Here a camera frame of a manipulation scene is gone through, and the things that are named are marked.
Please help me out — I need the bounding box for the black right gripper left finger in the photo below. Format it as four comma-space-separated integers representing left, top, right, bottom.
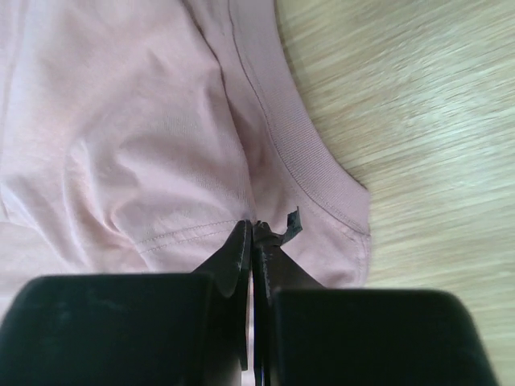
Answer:
1, 221, 252, 385

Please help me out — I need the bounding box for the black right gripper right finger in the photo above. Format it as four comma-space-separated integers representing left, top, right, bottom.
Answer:
252, 211, 497, 385

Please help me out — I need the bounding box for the dusty pink t shirt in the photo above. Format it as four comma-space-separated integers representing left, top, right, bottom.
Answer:
1, 1, 370, 310

